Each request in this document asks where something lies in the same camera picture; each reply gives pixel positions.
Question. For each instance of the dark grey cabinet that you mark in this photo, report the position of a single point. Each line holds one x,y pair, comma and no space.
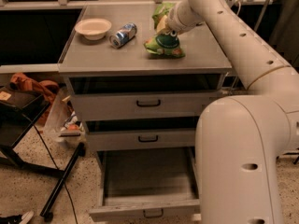
285,36

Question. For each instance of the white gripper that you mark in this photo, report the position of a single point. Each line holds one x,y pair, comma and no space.
175,22

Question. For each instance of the grey drawer cabinet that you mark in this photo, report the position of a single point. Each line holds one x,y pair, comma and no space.
98,68

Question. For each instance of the grey middle drawer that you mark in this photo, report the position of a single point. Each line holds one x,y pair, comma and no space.
141,139

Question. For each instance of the green rice chip bag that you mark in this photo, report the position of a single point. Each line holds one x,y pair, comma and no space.
163,43

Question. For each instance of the white paper bowl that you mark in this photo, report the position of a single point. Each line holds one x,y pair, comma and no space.
93,29

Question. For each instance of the orange cloth bag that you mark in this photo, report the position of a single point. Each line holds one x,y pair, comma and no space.
48,88

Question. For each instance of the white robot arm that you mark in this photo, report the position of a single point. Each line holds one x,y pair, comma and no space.
238,138

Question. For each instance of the black white shoe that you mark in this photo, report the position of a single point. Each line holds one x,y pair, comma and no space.
18,219

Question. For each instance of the grey drawer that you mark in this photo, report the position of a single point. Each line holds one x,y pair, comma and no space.
90,107
141,139
147,184

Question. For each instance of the blue soda can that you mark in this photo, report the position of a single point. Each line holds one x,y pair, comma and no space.
123,35

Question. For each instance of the clear plastic bag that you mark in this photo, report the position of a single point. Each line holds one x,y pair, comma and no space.
59,116

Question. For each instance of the black metal cart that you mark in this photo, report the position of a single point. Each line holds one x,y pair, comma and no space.
19,112

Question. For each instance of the grey top drawer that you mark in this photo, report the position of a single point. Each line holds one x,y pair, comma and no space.
90,107

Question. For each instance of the metal stand pole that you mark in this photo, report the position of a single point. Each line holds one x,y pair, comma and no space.
258,22

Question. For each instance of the grey bottom drawer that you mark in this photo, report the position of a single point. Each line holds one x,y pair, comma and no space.
147,184

